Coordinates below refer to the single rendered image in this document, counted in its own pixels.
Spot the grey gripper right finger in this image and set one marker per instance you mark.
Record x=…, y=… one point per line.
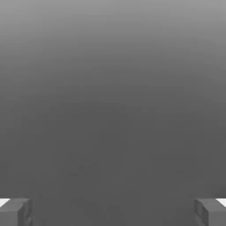
x=213, y=212

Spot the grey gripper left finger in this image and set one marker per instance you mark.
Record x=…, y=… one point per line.
x=12, y=212

